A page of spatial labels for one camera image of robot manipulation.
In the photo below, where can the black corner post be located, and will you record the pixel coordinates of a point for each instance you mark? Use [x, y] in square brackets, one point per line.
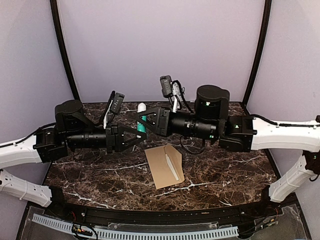
[258, 52]
[62, 48]

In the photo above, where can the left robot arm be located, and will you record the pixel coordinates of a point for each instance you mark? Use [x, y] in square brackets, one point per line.
[71, 130]

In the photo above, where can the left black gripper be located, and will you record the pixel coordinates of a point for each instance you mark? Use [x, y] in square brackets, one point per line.
[113, 143]

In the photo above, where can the white slotted cable duct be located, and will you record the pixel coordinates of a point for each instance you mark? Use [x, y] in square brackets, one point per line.
[121, 231]

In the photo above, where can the right black corner post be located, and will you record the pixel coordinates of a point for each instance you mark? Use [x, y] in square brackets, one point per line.
[258, 52]

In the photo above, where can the black front table rail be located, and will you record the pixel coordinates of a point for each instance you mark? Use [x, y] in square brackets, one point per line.
[102, 216]

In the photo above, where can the brown paper envelope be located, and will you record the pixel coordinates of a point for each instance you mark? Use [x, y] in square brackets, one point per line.
[161, 173]

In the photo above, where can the white green glue stick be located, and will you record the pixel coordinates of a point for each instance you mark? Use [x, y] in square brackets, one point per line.
[141, 108]

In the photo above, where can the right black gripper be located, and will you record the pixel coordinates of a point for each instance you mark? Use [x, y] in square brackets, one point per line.
[163, 116]

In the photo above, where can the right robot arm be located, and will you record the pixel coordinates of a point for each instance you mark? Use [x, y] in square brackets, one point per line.
[242, 133]

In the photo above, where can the left black corner post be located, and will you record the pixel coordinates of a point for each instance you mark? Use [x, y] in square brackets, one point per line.
[62, 48]

